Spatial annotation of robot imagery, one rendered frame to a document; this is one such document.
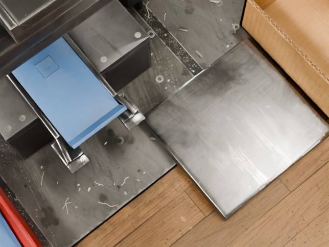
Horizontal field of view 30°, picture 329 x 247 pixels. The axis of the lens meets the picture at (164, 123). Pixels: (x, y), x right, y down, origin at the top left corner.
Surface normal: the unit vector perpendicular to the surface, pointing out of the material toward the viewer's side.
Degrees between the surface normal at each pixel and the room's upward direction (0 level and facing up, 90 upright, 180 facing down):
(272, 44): 90
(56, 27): 90
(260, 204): 0
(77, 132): 0
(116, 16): 0
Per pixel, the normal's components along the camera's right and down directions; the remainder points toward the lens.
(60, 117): -0.02, -0.33
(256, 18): -0.78, 0.59
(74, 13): 0.62, 0.73
